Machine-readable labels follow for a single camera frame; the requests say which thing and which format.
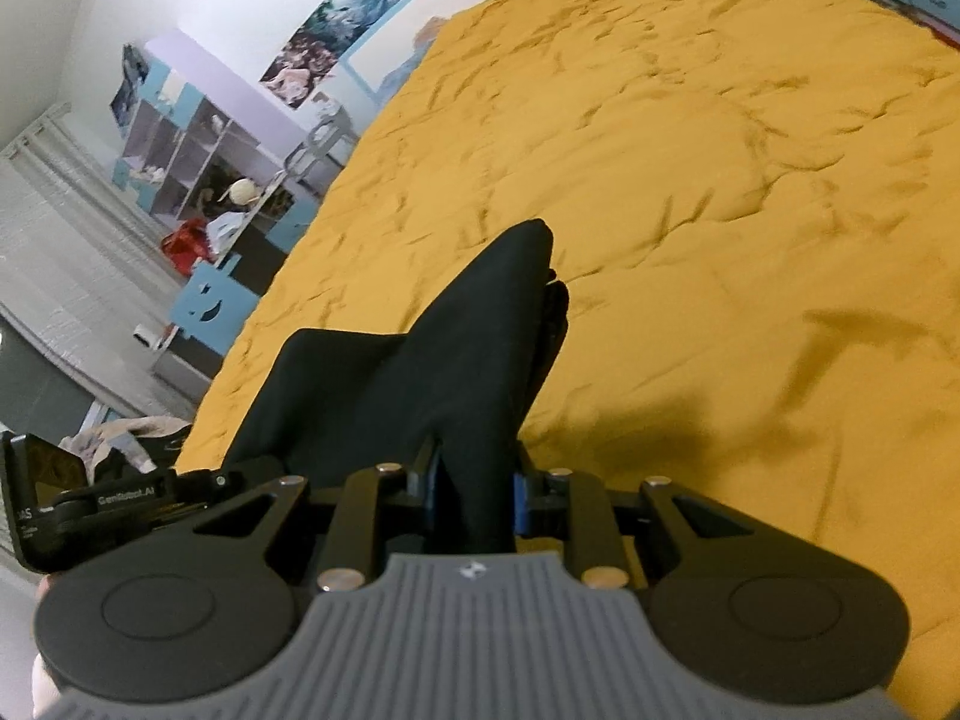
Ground black pants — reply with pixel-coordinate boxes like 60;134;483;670
224;220;569;554

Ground pile of clothes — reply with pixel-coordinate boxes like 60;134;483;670
59;416;192;484

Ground white window curtain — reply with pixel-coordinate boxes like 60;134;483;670
2;104;195;419

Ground blue chair with face cutout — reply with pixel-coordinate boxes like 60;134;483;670
169;254;259;356

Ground red bag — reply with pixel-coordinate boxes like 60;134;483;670
160;218;215;278

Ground grey stool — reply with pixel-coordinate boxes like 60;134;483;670
283;93;359;197

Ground blue white shelving unit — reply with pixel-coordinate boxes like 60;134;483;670
109;32;324;272

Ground yellow quilted bedspread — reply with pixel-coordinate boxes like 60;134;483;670
181;0;958;718

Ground white blue headboard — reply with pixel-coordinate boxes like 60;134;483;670
325;0;485;128

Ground wall posters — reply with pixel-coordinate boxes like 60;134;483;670
259;0;407;110

